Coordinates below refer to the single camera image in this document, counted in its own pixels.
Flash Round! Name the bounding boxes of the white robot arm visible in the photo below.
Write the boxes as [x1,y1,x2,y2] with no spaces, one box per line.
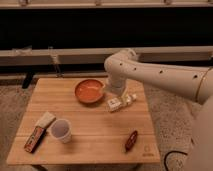
[104,49,213,171]

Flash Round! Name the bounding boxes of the white plastic cup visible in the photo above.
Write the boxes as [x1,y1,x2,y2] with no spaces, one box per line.
[50,119,71,143]

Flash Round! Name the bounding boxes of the black cable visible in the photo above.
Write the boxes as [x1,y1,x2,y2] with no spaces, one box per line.
[163,150,190,171]

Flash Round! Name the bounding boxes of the brown and white snack package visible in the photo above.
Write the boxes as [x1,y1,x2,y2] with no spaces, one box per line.
[24,112,56,153]

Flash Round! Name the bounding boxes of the orange ceramic bowl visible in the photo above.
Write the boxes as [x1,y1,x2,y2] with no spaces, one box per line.
[75,79,104,104]

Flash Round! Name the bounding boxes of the wooden table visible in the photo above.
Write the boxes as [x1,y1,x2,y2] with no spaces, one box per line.
[7,78,160,165]

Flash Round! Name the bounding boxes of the grey horizontal rail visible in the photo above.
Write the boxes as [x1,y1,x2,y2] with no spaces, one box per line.
[0,46,213,66]

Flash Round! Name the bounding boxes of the white plastic bottle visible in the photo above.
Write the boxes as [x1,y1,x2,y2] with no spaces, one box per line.
[107,94,137,112]

